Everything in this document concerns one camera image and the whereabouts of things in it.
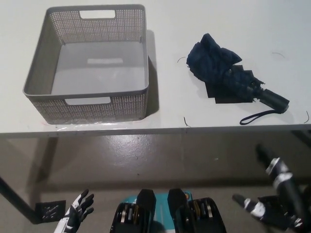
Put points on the black square tape floor mark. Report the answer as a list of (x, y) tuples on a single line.
[(49, 210)]

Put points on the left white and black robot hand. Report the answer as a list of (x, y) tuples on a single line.
[(74, 213)]

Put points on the black slanted table leg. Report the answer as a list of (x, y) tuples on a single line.
[(17, 197)]

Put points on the grey perforated plastic basket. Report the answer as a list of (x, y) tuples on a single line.
[(97, 72)]

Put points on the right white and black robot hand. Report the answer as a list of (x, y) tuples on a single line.
[(281, 179)]

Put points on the black tape cross mark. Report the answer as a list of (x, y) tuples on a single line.
[(233, 98)]

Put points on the navy blue umbrella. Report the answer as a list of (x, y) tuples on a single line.
[(213, 60)]

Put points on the black robot legs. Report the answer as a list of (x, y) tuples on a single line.
[(170, 216)]

